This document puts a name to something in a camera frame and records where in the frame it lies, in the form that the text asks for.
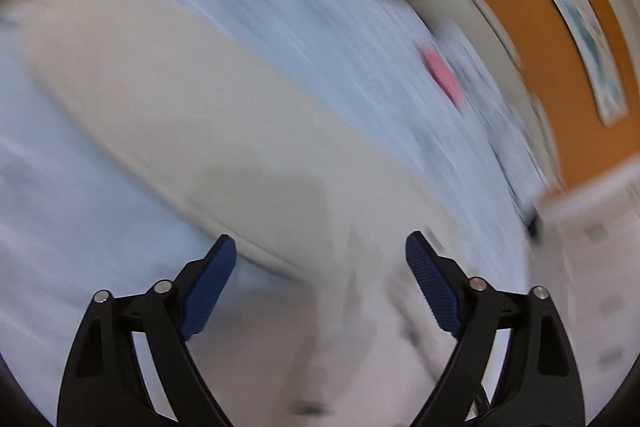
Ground cream knitted sweater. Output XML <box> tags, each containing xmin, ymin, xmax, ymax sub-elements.
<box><xmin>18</xmin><ymin>0</ymin><xmax>459</xmax><ymax>426</ymax></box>

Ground white panelled wardrobe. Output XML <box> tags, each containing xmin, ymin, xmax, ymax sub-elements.
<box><xmin>530</xmin><ymin>160</ymin><xmax>639</xmax><ymax>419</ymax></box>

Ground black object by wardrobe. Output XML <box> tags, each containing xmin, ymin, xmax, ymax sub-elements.
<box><xmin>522</xmin><ymin>206</ymin><xmax>544</xmax><ymax>244</ymax></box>

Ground grey floral pillow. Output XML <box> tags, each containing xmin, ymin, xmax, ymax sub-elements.
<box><xmin>434</xmin><ymin>22</ymin><xmax>562</xmax><ymax>215</ymax></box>

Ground pink folded cloth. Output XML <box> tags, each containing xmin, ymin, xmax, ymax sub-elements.
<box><xmin>419</xmin><ymin>46</ymin><xmax>464</xmax><ymax>110</ymax></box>

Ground blue butterfly print bedspread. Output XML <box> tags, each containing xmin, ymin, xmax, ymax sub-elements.
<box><xmin>1</xmin><ymin>0</ymin><xmax>529</xmax><ymax>421</ymax></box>

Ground beige leather headboard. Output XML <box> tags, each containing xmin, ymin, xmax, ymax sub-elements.
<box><xmin>407</xmin><ymin>0</ymin><xmax>564</xmax><ymax>187</ymax></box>

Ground framed teal wall painting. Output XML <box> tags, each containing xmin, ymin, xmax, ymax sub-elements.
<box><xmin>552</xmin><ymin>0</ymin><xmax>628</xmax><ymax>127</ymax></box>

